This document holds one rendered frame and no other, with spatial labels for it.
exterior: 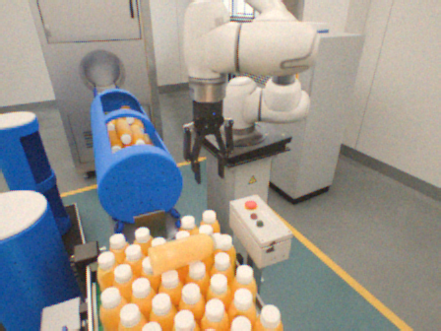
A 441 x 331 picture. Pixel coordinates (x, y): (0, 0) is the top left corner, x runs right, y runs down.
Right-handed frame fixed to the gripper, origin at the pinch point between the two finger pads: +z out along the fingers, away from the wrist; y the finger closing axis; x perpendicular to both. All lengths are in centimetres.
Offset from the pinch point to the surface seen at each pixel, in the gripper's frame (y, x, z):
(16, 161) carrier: 79, -124, 42
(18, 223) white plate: 57, -25, 20
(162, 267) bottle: 18.8, 18.1, 11.7
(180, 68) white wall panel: -149, -549, 80
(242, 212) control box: -8.4, 5.2, 13.8
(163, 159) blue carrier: 8.7, -19.4, 4.2
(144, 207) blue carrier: 17.5, -19.4, 21.6
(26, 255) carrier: 57, -20, 30
